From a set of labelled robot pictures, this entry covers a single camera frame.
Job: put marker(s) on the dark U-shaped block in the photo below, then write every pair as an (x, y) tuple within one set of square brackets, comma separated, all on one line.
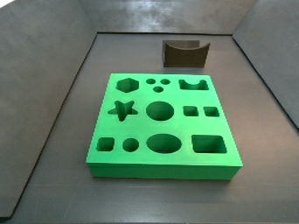
[(184, 53)]

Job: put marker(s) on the green shape sorter block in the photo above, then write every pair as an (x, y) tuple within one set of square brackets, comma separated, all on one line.
[(161, 130)]

